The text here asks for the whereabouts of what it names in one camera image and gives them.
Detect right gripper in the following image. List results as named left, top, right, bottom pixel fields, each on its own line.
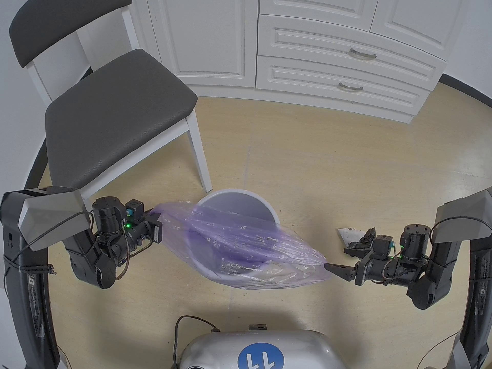
left=354, top=252, right=402, bottom=286

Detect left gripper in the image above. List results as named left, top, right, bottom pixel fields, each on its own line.
left=128, top=213, right=164, bottom=245

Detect purple plastic bag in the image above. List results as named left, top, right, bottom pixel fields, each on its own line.
left=152, top=200, right=335, bottom=290

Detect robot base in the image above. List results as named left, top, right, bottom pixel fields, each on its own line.
left=180, top=323, right=348, bottom=369

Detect white trash bin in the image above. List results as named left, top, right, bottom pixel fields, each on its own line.
left=185, top=189, right=280, bottom=289

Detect white chair grey cushions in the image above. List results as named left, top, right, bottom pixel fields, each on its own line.
left=9, top=0, right=213, bottom=210

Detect white wardrobe with drawers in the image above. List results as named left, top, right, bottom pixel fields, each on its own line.
left=129, top=0, right=473, bottom=126

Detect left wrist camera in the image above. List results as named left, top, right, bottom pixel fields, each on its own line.
left=125, top=199, right=147, bottom=222

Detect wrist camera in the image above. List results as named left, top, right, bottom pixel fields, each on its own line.
left=125, top=199, right=147, bottom=222
left=375, top=235, right=396, bottom=253

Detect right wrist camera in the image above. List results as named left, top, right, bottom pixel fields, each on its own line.
left=375, top=235, right=396, bottom=253

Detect black cable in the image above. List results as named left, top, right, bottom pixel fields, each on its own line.
left=172, top=315, right=220, bottom=369

